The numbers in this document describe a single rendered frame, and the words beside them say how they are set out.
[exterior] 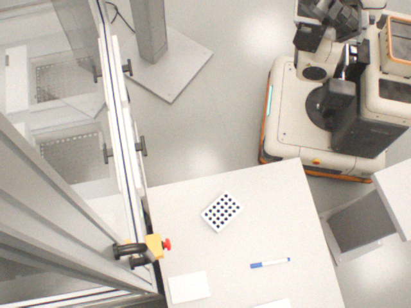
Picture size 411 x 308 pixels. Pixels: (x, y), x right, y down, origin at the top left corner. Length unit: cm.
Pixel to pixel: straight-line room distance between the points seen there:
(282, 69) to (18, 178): 207
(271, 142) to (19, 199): 184
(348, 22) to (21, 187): 114
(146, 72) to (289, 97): 89
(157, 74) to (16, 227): 227
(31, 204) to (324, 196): 212
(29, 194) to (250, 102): 222
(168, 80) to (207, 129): 39
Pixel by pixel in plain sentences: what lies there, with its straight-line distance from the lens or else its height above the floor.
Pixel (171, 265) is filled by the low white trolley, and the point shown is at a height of 76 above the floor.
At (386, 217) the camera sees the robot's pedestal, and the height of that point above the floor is 62.
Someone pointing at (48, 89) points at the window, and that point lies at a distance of 49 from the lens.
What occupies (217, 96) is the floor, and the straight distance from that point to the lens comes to 246.
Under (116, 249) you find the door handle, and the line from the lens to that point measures 61.
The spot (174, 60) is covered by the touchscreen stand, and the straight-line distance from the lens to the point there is 255.
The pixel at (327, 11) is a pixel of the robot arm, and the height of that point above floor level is 124.
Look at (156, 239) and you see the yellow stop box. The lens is 125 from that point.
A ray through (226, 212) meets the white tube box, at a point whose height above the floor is 76.
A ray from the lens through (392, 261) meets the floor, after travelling 242.
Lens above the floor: 214
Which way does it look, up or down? 69 degrees down
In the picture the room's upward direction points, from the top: 5 degrees clockwise
